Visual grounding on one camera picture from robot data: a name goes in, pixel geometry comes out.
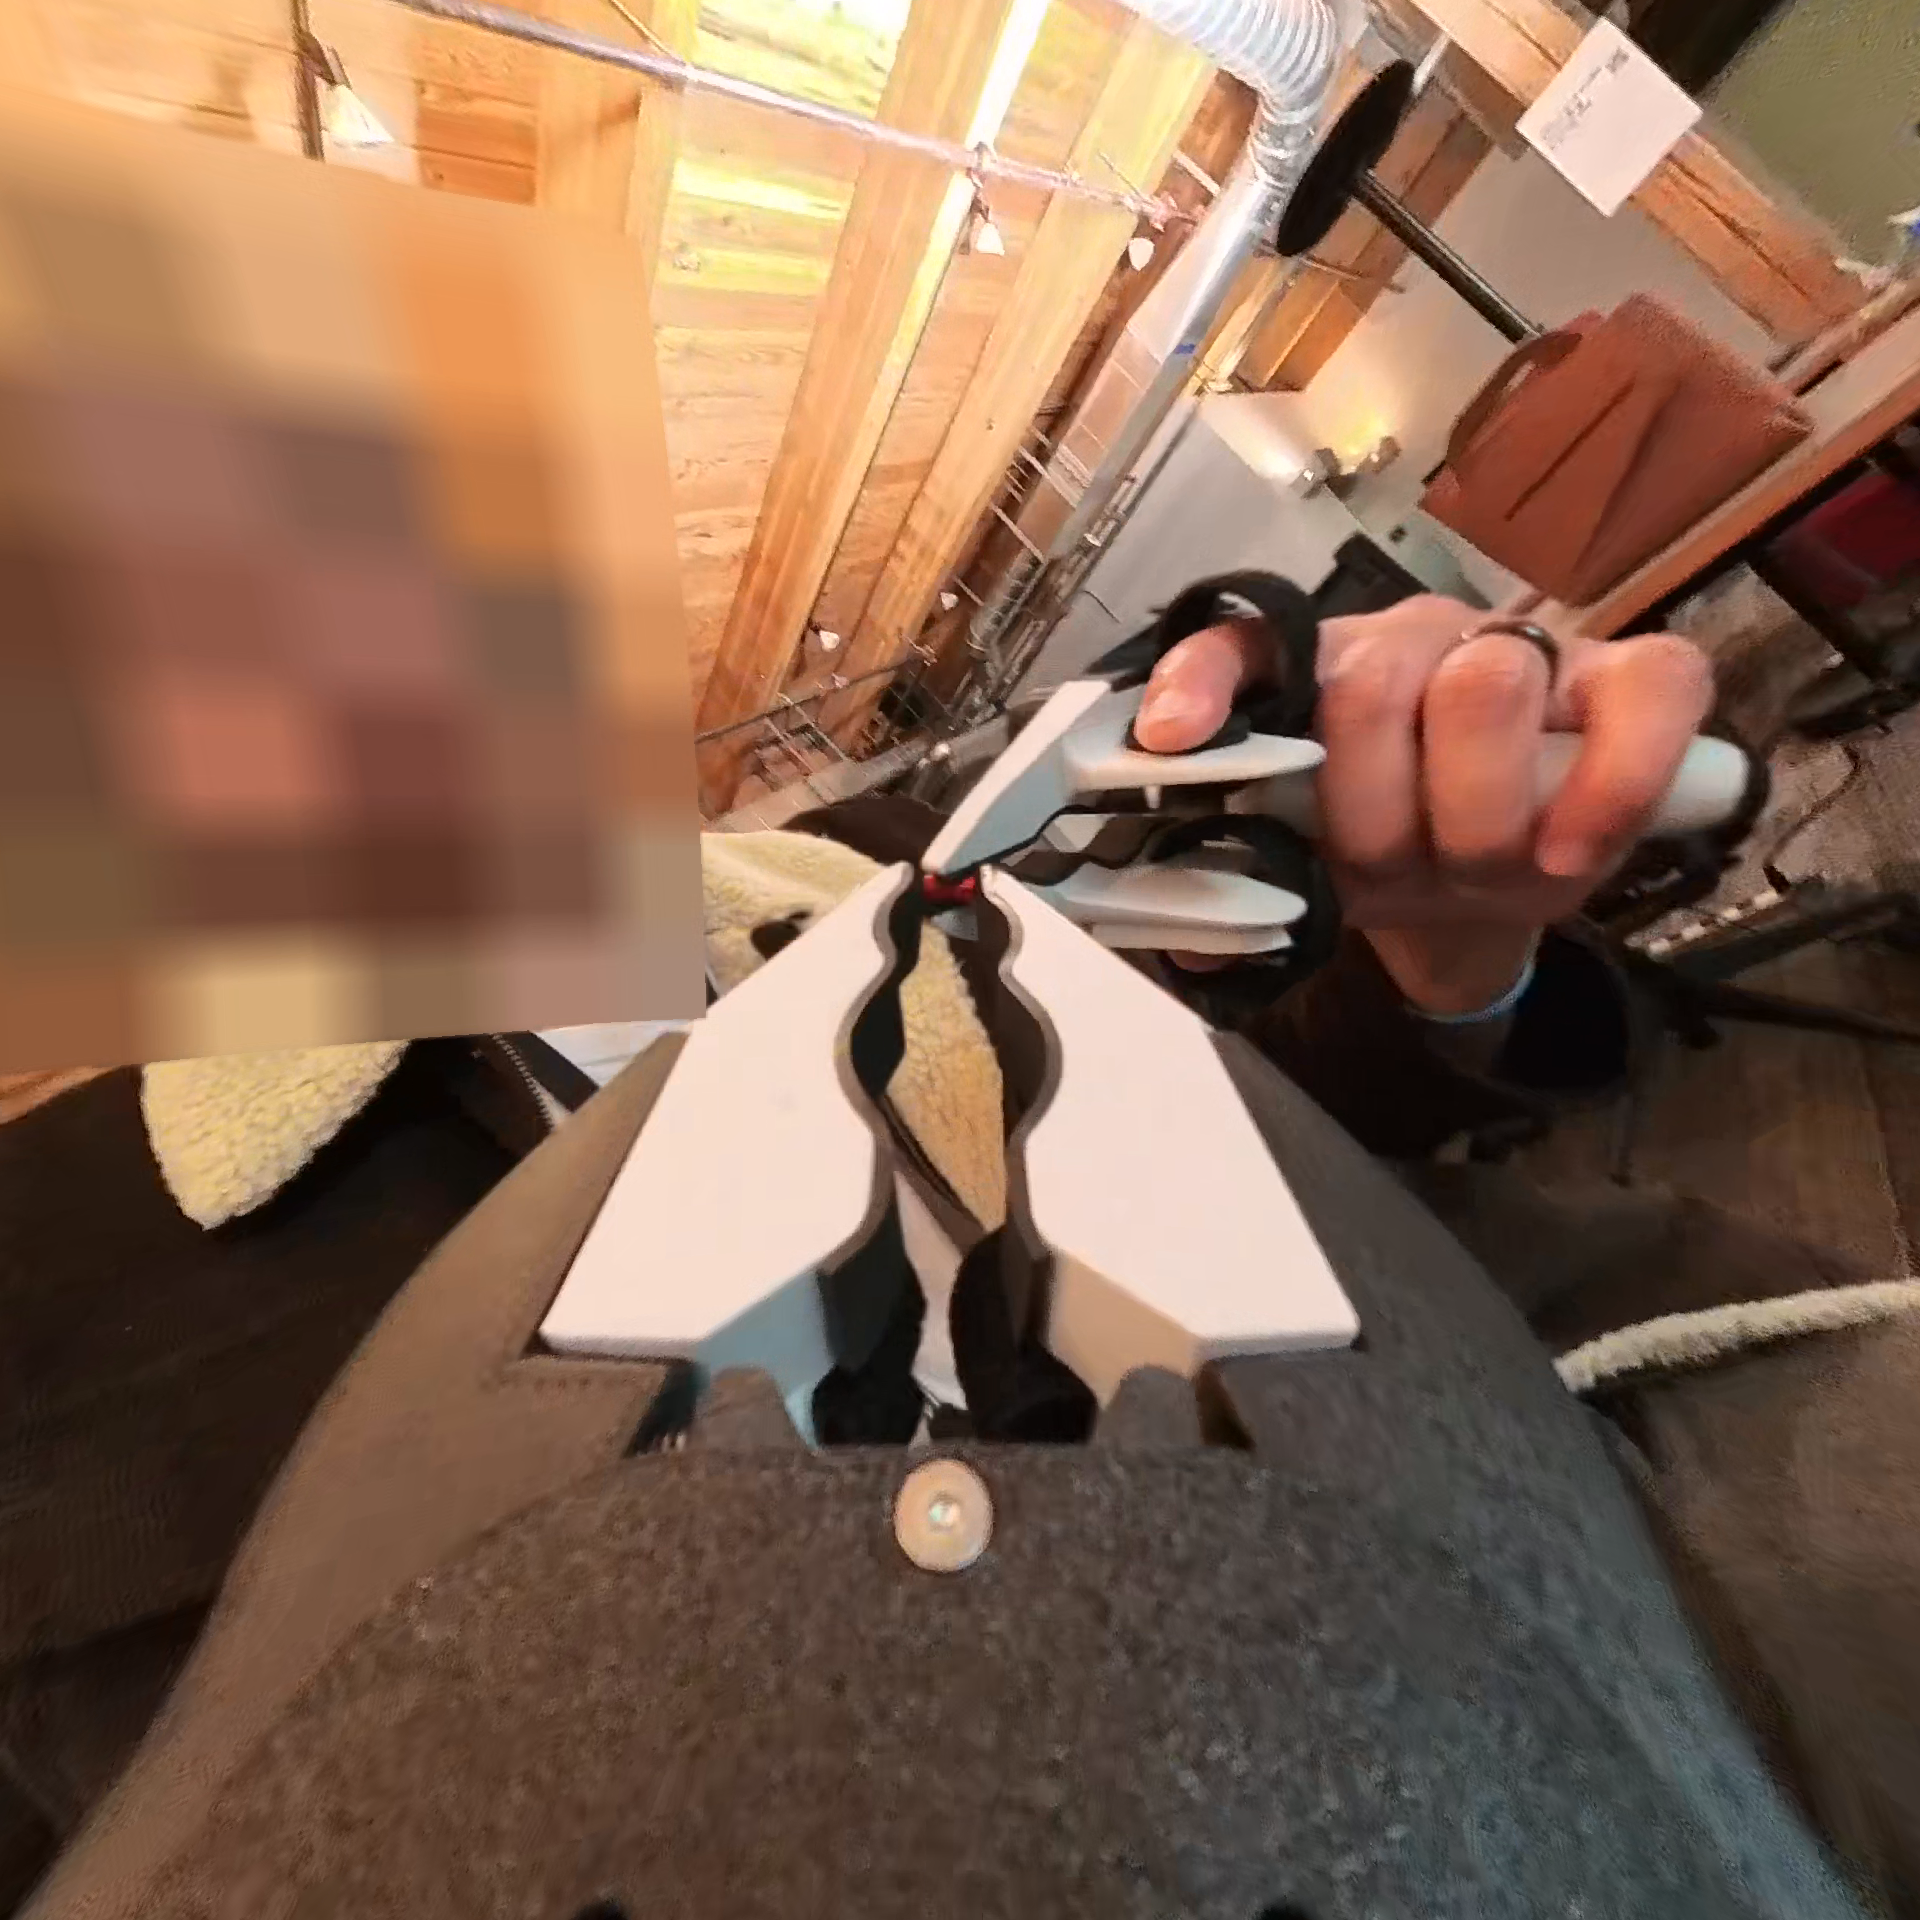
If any white paper wall sign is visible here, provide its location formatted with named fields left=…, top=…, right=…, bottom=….
left=1514, top=16, right=1706, bottom=218

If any metal ceiling duct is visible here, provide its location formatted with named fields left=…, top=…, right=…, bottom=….
left=1117, top=0, right=1354, bottom=400

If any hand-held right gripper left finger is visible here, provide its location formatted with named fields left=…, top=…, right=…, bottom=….
left=537, top=862, right=934, bottom=1443

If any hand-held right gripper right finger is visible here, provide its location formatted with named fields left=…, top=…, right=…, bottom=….
left=959, top=866, right=1365, bottom=1443

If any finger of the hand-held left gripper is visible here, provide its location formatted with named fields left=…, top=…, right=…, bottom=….
left=1024, top=858, right=1305, bottom=955
left=918, top=680, right=1121, bottom=881

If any person's left forearm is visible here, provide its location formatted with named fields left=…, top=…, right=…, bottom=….
left=1245, top=929, right=1653, bottom=1161

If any person's left hand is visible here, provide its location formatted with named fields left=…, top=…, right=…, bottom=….
left=1132, top=591, right=1718, bottom=1021

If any black floor lamp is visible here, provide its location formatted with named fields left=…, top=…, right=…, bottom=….
left=1276, top=59, right=1549, bottom=347

